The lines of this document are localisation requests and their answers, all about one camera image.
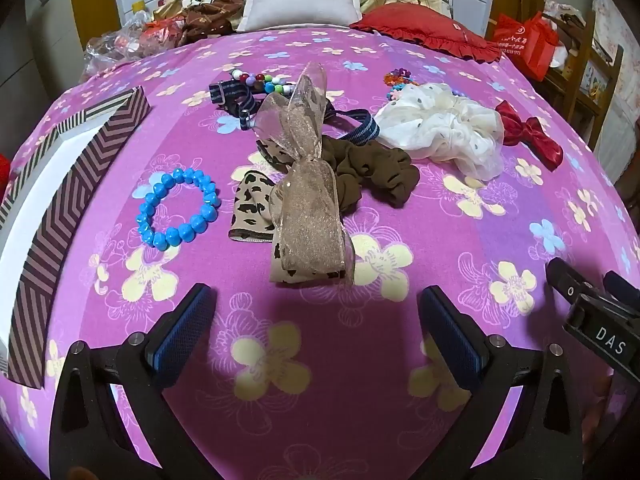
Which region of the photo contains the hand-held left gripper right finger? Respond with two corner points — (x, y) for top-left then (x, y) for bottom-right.
(417, 285), (586, 480)

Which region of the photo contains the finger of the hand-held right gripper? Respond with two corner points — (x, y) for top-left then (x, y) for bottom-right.
(546, 257), (597, 306)
(604, 271), (640, 313)

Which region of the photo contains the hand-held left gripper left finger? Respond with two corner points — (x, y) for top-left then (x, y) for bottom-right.
(49, 284), (217, 480)

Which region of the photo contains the blue bead bracelet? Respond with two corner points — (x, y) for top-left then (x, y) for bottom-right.
(136, 167), (222, 252)

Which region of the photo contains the red satin bow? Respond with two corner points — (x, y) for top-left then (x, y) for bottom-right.
(495, 100), (564, 171)

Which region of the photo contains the sheer leopard ribbon bow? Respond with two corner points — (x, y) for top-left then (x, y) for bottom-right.
(229, 61), (357, 286)

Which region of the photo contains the striped gift box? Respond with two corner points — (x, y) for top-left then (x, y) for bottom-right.
(0, 86), (152, 390)

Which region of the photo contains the brown scrunchie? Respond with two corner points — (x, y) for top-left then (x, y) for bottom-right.
(320, 135), (421, 209)

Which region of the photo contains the white sheer scrunchie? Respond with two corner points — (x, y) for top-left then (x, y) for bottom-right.
(374, 82), (506, 181)

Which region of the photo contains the navy striped headband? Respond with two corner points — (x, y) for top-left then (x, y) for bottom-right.
(209, 81), (379, 143)

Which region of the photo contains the multicolour bead bracelet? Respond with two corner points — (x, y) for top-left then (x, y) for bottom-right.
(230, 69), (296, 97)

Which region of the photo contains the purple floral bedsheet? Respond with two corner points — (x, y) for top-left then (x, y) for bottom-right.
(0, 25), (640, 480)

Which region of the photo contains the wooden chair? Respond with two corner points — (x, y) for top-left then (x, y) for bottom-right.
(545, 10), (626, 128)

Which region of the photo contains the red shopping bag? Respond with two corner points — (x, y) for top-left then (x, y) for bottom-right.
(492, 10), (560, 81)

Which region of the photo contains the red ruffled pillow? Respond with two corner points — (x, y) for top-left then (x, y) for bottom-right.
(349, 2), (503, 63)

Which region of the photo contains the clear plastic bag heap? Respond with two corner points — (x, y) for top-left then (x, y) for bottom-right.
(82, 15), (187, 81)

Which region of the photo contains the brown patterned blanket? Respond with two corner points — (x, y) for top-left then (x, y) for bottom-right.
(180, 0), (247, 46)

